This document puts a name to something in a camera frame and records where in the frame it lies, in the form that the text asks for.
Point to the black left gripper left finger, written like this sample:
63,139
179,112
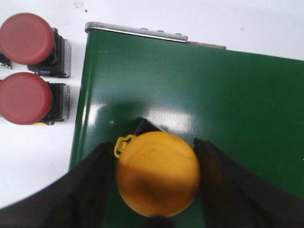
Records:
77,200

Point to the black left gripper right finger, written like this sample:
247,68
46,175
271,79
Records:
233,197

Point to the red mushroom push button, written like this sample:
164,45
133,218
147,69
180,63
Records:
4,61
27,99
27,39

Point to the green conveyor belt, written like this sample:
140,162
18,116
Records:
250,106

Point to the aluminium conveyor frame rail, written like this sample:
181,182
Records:
144,32

